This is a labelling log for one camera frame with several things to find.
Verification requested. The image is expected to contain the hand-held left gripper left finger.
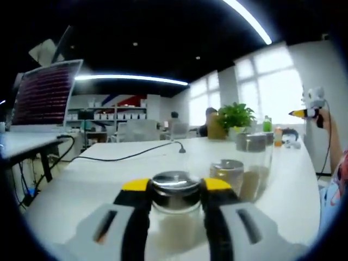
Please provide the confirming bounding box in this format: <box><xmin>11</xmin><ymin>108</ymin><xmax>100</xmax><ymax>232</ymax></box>
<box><xmin>72</xmin><ymin>178</ymin><xmax>152</xmax><ymax>261</ymax></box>

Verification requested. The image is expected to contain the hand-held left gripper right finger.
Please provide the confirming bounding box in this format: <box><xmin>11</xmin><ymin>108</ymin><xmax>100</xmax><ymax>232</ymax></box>
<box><xmin>200</xmin><ymin>178</ymin><xmax>289</xmax><ymax>261</ymax></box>

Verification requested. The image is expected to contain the tall brown-filled seasoning bottle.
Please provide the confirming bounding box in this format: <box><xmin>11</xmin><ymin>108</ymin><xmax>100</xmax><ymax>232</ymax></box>
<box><xmin>243</xmin><ymin>132</ymin><xmax>274</xmax><ymax>203</ymax></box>

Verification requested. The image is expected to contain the green drink bottle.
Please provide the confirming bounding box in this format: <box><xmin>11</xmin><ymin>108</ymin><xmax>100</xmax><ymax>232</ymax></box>
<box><xmin>262</xmin><ymin>115</ymin><xmax>273</xmax><ymax>133</ymax></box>

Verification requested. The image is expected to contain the person's right hand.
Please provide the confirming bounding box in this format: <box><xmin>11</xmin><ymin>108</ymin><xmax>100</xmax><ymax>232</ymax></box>
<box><xmin>316</xmin><ymin>108</ymin><xmax>334</xmax><ymax>131</ymax></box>

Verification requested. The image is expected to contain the black headset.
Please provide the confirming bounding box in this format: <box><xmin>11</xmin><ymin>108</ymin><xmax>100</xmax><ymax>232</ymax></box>
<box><xmin>282</xmin><ymin>129</ymin><xmax>302</xmax><ymax>150</ymax></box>

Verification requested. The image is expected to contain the large bright window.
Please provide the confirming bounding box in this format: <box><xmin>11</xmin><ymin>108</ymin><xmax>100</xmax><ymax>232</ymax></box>
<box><xmin>234</xmin><ymin>45</ymin><xmax>307</xmax><ymax>126</ymax></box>
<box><xmin>189</xmin><ymin>71</ymin><xmax>221</xmax><ymax>127</ymax></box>

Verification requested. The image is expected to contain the green potted plant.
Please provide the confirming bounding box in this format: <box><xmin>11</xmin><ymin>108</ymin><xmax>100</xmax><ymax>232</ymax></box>
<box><xmin>217</xmin><ymin>102</ymin><xmax>258</xmax><ymax>141</ymax></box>

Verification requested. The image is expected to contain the brown paper bag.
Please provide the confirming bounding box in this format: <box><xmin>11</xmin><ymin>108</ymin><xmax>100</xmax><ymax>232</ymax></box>
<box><xmin>207</xmin><ymin>113</ymin><xmax>227</xmax><ymax>140</ymax></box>

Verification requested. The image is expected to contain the grey mesh office chair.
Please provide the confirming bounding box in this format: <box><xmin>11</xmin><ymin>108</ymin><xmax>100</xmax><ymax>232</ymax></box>
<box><xmin>114</xmin><ymin>120</ymin><xmax>161</xmax><ymax>142</ymax></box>

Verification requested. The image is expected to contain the white office chair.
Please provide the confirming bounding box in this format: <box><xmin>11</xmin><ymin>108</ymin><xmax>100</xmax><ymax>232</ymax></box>
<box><xmin>168</xmin><ymin>122</ymin><xmax>190</xmax><ymax>141</ymax></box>

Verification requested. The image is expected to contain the white storage shelf unit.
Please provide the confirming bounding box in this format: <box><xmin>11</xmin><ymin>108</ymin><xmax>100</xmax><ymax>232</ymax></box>
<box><xmin>66</xmin><ymin>99</ymin><xmax>149</xmax><ymax>136</ymax></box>

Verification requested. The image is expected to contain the black screen on tripod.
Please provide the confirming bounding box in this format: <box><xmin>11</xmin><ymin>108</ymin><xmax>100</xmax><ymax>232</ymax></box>
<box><xmin>78</xmin><ymin>110</ymin><xmax>95</xmax><ymax>147</ymax></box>

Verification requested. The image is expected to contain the straight ceiling light strip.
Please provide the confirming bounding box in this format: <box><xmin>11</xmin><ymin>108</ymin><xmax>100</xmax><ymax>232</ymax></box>
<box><xmin>74</xmin><ymin>74</ymin><xmax>190</xmax><ymax>86</ymax></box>

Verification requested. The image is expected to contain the white laptop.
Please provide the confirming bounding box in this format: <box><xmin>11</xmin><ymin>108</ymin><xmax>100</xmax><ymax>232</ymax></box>
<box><xmin>0</xmin><ymin>58</ymin><xmax>84</xmax><ymax>161</ymax></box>

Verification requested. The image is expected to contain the white ceiling air conditioner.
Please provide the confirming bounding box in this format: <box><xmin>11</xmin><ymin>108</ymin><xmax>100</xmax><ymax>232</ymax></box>
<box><xmin>28</xmin><ymin>39</ymin><xmax>66</xmax><ymax>66</ymax></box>

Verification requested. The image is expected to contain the black power cable with plug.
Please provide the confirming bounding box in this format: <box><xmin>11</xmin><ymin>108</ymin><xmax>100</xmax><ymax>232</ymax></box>
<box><xmin>57</xmin><ymin>134</ymin><xmax>188</xmax><ymax>164</ymax></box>

